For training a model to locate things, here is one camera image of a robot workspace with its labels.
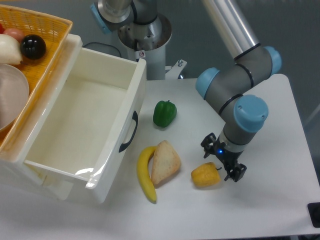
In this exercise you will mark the yellow banana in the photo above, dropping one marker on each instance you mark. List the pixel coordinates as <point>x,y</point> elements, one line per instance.
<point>142,170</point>

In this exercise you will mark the white drawer cabinet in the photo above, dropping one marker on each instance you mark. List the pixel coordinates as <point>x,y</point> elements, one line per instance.
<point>14,169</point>

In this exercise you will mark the black ball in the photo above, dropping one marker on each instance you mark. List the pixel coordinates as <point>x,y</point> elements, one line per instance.
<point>33,47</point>

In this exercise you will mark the green pepper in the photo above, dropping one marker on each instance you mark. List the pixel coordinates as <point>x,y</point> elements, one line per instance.
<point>164,113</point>

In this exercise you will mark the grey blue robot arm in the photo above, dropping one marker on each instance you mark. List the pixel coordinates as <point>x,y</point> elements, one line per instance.
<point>244,115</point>

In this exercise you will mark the beige bowl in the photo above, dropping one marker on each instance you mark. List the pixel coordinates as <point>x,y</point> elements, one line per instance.
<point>14,94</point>

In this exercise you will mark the black corner object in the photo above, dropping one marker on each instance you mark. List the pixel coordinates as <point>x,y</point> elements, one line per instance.
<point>314,213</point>

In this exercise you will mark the red fruit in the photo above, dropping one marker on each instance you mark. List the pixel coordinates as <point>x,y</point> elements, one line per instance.
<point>1,29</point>

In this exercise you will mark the toast bread slice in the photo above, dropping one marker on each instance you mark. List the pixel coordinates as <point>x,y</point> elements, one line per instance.
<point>166,162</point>

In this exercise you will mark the yellow woven basket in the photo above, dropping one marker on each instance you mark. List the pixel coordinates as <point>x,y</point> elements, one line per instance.
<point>45,36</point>

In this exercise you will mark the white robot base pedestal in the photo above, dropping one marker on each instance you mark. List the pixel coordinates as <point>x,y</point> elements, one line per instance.
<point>148,42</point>

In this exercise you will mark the yellow pepper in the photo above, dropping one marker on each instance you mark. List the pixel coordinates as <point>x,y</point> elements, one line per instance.
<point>205,175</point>

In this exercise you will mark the white plastic drawer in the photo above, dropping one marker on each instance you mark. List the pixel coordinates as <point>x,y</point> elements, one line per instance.
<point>94,119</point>

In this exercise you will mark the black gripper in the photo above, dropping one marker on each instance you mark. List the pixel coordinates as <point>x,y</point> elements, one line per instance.
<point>227,152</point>

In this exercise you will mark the white onion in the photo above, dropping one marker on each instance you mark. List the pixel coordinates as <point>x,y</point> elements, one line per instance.
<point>10,52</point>

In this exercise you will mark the pink round fruit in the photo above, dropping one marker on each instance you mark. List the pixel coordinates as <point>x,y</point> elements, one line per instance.
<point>15,33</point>

